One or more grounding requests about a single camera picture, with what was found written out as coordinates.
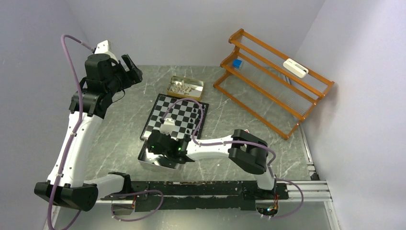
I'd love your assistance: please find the blue cube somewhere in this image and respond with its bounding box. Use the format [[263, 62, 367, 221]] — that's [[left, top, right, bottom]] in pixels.
[[232, 59, 244, 69]]

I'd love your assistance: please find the gold tin box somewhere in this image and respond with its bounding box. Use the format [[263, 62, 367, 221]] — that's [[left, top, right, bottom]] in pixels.
[[167, 76, 204, 101]]

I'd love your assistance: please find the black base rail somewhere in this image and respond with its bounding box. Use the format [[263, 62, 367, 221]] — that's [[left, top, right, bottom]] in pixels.
[[99, 181, 289, 212]]

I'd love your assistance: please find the white rectangular device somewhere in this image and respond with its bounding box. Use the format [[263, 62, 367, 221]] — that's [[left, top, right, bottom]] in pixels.
[[282, 58, 309, 78]]

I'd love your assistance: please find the orange wooden rack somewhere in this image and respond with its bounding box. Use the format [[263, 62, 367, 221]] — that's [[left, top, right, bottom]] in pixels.
[[213, 28, 334, 140]]

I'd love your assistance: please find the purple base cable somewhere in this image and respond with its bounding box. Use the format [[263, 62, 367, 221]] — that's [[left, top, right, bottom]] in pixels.
[[104, 190, 165, 223]]

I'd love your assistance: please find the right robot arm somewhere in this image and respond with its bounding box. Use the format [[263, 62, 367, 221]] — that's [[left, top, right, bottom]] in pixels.
[[146, 129, 277, 198]]

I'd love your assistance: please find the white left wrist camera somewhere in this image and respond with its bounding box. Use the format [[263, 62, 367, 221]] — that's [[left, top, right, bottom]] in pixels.
[[94, 40, 119, 62]]

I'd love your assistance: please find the pile of white chess pieces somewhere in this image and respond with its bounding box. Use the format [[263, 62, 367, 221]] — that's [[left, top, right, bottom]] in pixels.
[[169, 80, 195, 95]]

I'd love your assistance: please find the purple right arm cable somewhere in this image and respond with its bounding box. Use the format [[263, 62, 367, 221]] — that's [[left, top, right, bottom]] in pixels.
[[160, 98, 305, 219]]

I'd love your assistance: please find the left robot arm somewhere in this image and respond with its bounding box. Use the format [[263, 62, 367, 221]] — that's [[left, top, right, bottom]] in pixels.
[[34, 54, 143, 211]]

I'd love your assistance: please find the silver tin box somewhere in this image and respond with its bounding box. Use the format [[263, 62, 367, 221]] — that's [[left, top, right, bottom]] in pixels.
[[137, 140, 181, 172]]

